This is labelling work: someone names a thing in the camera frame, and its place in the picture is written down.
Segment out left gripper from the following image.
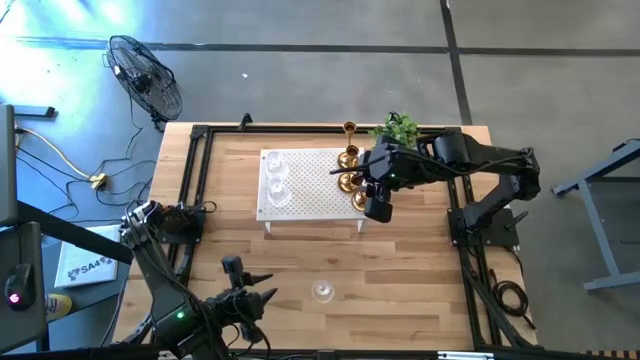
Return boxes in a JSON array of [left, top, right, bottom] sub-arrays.
[[212, 255, 279, 345]]

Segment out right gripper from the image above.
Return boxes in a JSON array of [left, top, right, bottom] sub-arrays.
[[329, 135, 399, 224]]

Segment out gold candlestick holder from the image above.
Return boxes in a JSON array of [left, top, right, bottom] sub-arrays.
[[337, 121, 359, 170], [337, 144, 362, 194], [349, 172, 370, 212]]

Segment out clear glass candle holder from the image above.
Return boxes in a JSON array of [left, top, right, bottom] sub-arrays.
[[310, 278, 335, 304], [267, 178, 294, 209], [264, 151, 289, 177]]

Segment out white perforated shelf riser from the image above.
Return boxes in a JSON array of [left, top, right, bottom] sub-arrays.
[[256, 147, 372, 235]]

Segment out green artificial plant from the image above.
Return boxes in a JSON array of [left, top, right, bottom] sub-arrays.
[[368, 110, 422, 149]]

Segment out white cardboard box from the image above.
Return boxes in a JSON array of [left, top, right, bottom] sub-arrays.
[[53, 223, 123, 290]]

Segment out black diagonal beam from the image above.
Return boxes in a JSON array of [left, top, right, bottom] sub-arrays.
[[16, 199, 135, 265]]

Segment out yellow object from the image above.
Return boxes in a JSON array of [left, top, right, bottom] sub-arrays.
[[43, 292, 73, 322]]

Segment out black desk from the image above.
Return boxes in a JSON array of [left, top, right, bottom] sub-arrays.
[[0, 221, 48, 354]]

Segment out black floor fan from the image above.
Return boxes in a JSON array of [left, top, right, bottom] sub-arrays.
[[103, 33, 184, 132]]

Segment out black computer mouse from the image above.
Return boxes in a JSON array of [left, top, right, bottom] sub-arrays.
[[3, 263, 37, 312]]

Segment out grey metal stand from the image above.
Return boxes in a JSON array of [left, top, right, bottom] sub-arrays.
[[551, 138, 640, 294]]

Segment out grey monitor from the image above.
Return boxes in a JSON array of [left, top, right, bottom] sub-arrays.
[[0, 102, 17, 227]]

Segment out black stand foot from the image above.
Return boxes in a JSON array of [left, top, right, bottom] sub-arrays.
[[12, 104, 57, 119]]

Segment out black aluminium table frame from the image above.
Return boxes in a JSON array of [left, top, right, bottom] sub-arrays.
[[112, 122, 541, 360]]

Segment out black coiled cable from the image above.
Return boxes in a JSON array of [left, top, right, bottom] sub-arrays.
[[488, 267, 537, 331]]

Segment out silver frame bracket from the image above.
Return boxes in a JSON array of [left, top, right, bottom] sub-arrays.
[[437, 351, 495, 360]]

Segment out yellow floor cable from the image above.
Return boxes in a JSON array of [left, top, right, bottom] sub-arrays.
[[16, 127, 94, 181]]

